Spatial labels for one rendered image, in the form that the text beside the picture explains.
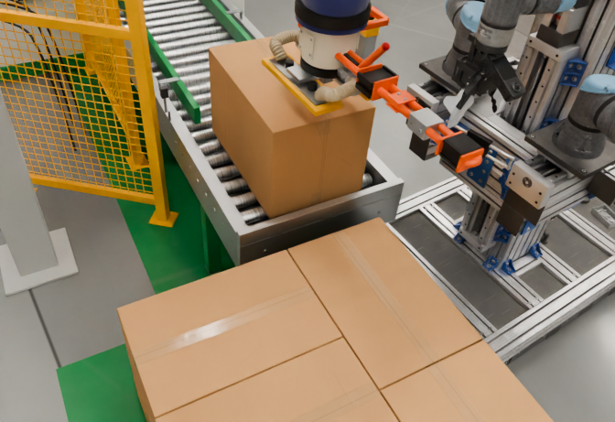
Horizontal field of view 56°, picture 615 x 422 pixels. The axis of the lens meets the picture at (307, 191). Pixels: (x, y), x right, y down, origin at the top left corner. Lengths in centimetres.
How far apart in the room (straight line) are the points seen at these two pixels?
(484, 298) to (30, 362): 182
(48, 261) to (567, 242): 234
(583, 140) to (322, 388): 105
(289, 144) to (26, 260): 135
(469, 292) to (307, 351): 93
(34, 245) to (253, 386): 133
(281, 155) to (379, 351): 71
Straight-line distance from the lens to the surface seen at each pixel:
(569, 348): 278
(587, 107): 183
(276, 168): 197
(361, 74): 164
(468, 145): 145
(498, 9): 127
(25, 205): 255
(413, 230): 267
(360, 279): 198
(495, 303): 250
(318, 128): 195
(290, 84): 182
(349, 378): 177
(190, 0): 369
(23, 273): 281
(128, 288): 267
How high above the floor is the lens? 206
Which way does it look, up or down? 42 degrees down
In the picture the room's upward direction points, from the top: 5 degrees clockwise
